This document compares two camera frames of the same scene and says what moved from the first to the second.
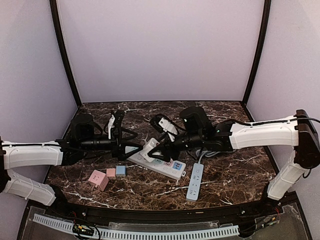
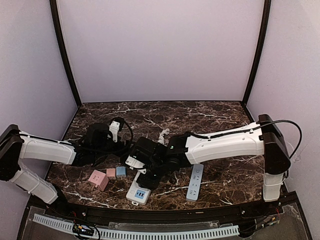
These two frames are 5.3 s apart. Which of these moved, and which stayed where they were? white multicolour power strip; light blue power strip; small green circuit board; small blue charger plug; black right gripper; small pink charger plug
Moved: black right gripper; white multicolour power strip
Stayed: small pink charger plug; small green circuit board; small blue charger plug; light blue power strip
